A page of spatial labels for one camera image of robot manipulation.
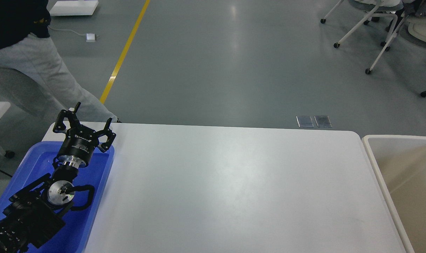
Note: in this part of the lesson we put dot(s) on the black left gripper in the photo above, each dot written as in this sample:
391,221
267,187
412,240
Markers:
80,142

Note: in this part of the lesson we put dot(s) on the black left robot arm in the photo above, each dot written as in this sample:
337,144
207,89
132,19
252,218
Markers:
35,213

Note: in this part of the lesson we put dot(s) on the white power adapter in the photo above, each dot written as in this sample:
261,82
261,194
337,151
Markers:
90,37

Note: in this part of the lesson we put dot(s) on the person in grey trousers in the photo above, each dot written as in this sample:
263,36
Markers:
33,75

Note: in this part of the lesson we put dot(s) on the white flat board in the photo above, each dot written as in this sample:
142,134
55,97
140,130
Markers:
74,8

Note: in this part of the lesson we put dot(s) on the left metal floor plate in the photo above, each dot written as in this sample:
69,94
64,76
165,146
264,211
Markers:
305,121

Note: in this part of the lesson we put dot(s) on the metal floor plate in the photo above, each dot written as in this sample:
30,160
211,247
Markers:
323,121
305,121

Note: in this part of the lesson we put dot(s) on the right metal floor plate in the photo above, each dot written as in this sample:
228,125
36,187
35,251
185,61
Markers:
323,121

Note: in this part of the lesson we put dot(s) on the white rolling chair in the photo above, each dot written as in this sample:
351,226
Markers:
415,12
375,9

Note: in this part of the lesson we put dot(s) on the beige plastic bin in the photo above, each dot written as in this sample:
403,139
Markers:
399,163

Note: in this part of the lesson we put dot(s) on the white rolling chair right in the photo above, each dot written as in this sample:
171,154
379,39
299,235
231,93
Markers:
415,12

